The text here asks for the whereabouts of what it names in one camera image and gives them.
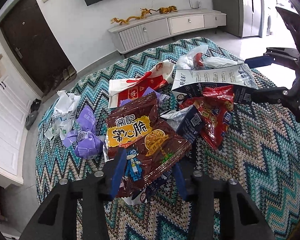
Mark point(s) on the dark brown entrance door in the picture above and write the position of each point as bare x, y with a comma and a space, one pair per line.
34, 45

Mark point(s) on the brown snack bag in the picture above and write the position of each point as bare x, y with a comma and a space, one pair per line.
152, 145

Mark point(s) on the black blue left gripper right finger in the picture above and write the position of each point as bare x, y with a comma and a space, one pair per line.
240, 218

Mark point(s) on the white blue milk powder bag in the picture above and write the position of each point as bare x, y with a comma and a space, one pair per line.
190, 83

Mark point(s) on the white crumpled paper bag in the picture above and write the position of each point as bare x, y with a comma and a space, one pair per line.
63, 116

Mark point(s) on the white lower shoe cabinet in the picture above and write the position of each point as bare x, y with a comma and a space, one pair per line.
16, 98

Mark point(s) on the grey slipper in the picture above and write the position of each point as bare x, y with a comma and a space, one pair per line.
30, 119

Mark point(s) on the white TV cabinet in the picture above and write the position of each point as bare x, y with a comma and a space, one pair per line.
139, 33

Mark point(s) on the red snack wrapper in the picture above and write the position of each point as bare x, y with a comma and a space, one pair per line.
215, 107

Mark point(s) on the white yellow bag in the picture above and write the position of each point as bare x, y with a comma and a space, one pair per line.
138, 197

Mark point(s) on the golden tiger figurine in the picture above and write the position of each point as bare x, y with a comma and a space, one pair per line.
166, 10

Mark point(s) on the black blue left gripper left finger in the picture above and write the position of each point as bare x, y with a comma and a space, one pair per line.
56, 216

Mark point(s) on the brown shoes at door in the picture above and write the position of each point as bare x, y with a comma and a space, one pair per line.
66, 74

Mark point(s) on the clear plastic bag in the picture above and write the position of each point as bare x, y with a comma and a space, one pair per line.
194, 60

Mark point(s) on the golden dragon figurine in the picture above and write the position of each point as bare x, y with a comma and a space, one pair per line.
121, 21

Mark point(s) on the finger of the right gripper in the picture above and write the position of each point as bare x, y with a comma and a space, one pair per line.
274, 95
270, 59

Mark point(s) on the black shoes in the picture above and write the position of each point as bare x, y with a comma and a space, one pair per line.
35, 105

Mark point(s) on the purple crumpled wrapper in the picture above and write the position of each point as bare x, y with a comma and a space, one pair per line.
89, 145

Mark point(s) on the red white paper bag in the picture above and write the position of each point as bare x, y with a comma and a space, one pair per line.
132, 88

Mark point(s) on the grey double door refrigerator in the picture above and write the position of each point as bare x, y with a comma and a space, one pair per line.
244, 18

